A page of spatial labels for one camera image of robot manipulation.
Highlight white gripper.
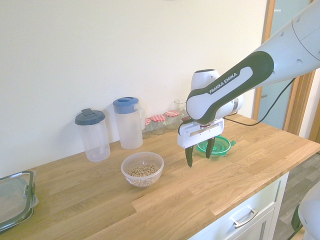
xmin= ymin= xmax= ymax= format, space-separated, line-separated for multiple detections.
xmin=176 ymin=117 xmax=225 ymax=169

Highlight green round container lid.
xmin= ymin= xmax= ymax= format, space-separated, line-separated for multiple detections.
xmin=195 ymin=134 xmax=237 ymax=159

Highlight glass jar red checkered lid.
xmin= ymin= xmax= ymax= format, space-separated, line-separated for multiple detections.
xmin=149 ymin=114 xmax=167 ymax=136
xmin=164 ymin=110 xmax=182 ymax=130

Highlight small jar red checkered lid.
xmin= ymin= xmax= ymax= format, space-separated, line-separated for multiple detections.
xmin=142 ymin=117 xmax=153 ymax=139

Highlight clear plastic food bowl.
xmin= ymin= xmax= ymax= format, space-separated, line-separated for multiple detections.
xmin=120 ymin=151 xmax=165 ymax=188

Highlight clear pitcher blue lid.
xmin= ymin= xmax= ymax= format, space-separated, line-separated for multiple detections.
xmin=112 ymin=96 xmax=146 ymax=151

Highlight clear canister dark blue lid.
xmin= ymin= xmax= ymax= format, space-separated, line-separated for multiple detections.
xmin=74 ymin=108 xmax=111 ymax=163

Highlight cereal rings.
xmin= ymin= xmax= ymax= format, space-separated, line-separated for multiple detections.
xmin=126 ymin=162 xmax=160 ymax=187

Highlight dark green object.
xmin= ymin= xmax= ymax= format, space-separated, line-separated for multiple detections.
xmin=291 ymin=203 xmax=305 ymax=240

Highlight frosted glass door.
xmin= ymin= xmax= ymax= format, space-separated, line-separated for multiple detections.
xmin=251 ymin=0 xmax=315 ymax=132

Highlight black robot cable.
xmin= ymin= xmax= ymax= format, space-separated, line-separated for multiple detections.
xmin=223 ymin=77 xmax=297 ymax=127

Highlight white drawer with handle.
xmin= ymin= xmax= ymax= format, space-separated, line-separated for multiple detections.
xmin=189 ymin=171 xmax=291 ymax=240

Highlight metal drawer handle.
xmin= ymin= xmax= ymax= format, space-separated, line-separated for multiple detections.
xmin=230 ymin=207 xmax=259 ymax=229

